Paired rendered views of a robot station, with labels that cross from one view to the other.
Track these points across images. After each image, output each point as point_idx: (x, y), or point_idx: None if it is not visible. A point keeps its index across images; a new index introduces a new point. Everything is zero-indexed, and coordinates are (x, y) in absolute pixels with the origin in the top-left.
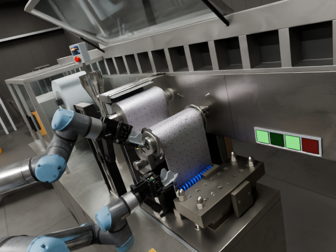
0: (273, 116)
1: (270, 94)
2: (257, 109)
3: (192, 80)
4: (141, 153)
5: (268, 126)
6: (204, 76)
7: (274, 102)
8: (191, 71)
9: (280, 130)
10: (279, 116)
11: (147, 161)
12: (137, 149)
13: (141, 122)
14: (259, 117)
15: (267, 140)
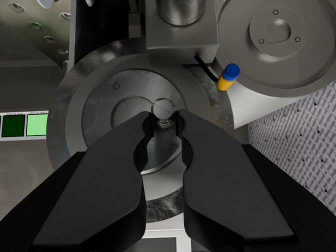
0: (15, 163)
1: (13, 200)
2: (41, 171)
3: (183, 217)
4: (289, 25)
5: (27, 143)
6: (146, 227)
7: (10, 187)
8: (183, 236)
9: (9, 141)
10: (5, 165)
11: (157, 10)
12: (222, 76)
13: (307, 161)
14: (40, 157)
15: (30, 120)
